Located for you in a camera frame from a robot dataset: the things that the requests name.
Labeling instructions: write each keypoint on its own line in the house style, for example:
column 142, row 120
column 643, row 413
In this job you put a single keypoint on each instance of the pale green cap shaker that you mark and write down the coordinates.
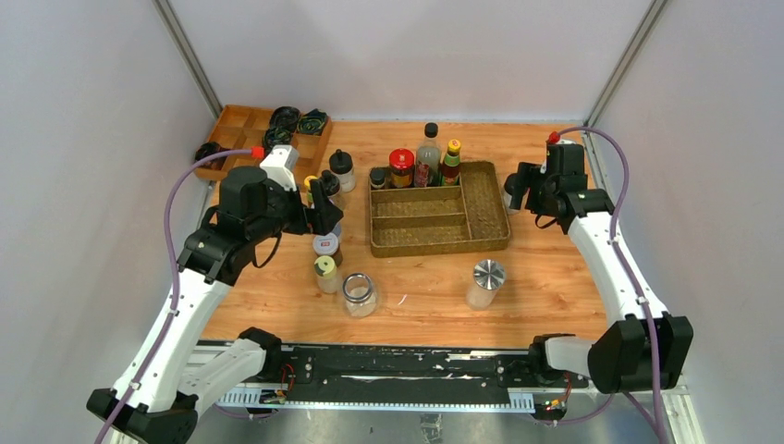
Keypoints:
column 327, row 276

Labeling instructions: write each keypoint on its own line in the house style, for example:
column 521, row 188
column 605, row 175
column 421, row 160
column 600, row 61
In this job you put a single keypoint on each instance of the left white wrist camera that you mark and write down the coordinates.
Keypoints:
column 278, row 165

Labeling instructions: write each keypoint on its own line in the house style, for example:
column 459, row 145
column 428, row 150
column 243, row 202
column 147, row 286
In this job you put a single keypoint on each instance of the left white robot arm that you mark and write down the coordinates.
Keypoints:
column 155, row 400

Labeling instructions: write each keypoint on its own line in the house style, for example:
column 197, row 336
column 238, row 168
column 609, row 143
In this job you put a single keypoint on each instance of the open glass jar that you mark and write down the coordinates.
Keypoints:
column 360, row 295

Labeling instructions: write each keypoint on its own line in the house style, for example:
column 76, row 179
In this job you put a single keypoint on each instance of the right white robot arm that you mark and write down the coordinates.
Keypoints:
column 644, row 346

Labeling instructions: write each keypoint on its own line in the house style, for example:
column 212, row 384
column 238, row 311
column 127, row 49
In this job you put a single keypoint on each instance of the steel lid glass jar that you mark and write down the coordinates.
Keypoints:
column 488, row 277

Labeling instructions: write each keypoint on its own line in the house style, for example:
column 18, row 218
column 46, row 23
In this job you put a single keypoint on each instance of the tall black cap oil bottle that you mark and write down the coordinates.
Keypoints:
column 428, row 157

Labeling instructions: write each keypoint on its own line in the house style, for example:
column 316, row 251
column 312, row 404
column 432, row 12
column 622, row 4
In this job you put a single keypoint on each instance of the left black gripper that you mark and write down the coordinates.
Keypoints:
column 324, row 213

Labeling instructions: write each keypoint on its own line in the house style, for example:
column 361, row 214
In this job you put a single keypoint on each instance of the black cap shaker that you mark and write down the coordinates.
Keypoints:
column 507, row 199

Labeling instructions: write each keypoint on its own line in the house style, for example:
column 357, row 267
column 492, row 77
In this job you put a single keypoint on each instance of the yellow cap green bottle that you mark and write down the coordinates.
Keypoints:
column 308, row 189

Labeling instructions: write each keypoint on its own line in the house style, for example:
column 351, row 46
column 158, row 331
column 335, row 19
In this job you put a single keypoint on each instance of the yellow cap chili sauce bottle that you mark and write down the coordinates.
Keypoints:
column 450, row 166

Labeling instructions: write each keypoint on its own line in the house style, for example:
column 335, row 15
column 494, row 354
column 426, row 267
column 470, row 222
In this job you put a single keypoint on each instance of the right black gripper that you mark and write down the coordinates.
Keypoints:
column 525, row 174

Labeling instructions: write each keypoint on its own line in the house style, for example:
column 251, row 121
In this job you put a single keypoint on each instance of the small black cap bottle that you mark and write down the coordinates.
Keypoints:
column 332, row 189

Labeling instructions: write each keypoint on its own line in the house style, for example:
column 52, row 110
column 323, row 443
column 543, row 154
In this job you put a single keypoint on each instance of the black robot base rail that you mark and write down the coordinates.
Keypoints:
column 407, row 379

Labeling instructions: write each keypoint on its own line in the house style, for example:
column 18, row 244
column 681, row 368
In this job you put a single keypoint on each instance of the red cap sauce bottle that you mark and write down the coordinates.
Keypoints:
column 401, row 167

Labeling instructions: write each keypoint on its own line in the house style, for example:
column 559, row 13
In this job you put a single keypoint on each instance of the black cap shaker bottle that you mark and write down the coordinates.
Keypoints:
column 341, row 164

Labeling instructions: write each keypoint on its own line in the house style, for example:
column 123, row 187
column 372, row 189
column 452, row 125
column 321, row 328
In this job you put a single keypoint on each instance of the small black cap spice jar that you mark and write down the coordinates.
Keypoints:
column 378, row 178

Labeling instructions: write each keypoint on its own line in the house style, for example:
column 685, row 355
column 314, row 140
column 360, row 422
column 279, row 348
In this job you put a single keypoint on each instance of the woven divided basket tray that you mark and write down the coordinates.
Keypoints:
column 468, row 218

